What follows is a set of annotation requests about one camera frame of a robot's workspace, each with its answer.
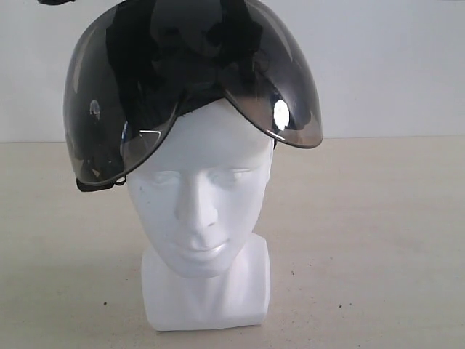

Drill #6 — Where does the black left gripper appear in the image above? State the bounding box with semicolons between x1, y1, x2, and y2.
38;0;76;6

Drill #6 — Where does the black helmet with tinted visor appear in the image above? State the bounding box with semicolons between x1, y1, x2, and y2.
63;1;323;192

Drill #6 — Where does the white mannequin head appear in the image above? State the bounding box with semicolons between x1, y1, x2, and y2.
127;100;273;332

